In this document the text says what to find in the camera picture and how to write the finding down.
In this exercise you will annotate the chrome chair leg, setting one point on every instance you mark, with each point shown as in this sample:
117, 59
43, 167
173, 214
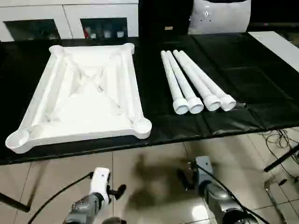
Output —
271, 193

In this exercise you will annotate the white sideboard with glass doors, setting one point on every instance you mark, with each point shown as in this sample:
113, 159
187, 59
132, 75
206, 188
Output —
70, 14

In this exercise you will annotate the red box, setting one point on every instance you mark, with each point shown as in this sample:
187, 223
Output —
87, 32

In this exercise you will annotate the small white jar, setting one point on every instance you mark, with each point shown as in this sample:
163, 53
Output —
93, 36
107, 34
120, 34

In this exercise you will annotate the white plastic table top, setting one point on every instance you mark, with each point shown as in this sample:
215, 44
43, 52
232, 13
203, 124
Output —
81, 93

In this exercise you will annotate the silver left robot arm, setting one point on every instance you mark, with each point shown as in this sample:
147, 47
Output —
81, 210

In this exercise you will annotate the black stand leg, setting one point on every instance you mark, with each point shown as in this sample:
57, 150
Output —
280, 161
14, 201

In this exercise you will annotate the grey cushion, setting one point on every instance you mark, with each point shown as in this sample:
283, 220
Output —
219, 16

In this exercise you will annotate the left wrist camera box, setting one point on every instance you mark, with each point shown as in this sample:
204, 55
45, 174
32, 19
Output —
100, 182

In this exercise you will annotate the white plastic table leg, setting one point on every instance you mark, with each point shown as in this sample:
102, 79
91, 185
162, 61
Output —
174, 88
208, 81
186, 88
196, 81

